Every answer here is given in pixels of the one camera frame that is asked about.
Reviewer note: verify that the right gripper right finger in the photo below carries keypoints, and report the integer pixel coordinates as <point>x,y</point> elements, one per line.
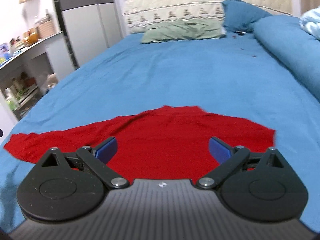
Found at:
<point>259,186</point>

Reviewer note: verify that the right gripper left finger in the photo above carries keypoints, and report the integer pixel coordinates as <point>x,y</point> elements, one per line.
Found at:
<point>64,186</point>

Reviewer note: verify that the red knit garment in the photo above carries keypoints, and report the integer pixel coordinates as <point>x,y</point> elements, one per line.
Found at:
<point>164,143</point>

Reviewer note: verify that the beige bag on floor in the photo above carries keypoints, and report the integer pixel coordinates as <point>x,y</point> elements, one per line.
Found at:
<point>51,81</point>

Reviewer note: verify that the blue bed sheet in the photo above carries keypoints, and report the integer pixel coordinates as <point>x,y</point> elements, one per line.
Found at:
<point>234,76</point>

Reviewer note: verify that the white shelf desk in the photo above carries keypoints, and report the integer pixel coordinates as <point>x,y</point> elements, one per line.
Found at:
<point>48,56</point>

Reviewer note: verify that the blue rolled duvet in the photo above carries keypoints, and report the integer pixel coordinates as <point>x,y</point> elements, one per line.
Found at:
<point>282,36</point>

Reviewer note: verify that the orange plush on desk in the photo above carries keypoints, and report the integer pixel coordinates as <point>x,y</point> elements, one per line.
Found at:
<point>30,38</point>

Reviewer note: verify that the woven basket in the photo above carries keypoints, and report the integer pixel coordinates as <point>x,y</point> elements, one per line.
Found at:
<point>45,27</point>

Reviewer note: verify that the green pillow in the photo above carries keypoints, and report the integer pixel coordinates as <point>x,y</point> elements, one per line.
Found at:
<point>193,29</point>

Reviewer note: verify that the dark blue pillow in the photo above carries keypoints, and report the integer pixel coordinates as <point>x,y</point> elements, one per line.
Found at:
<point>241,16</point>

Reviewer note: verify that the white grey wardrobe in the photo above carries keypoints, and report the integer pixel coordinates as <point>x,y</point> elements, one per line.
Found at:
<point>91,26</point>

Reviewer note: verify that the light blue blanket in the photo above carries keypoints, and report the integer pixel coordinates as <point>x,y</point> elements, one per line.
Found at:
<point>310,22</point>

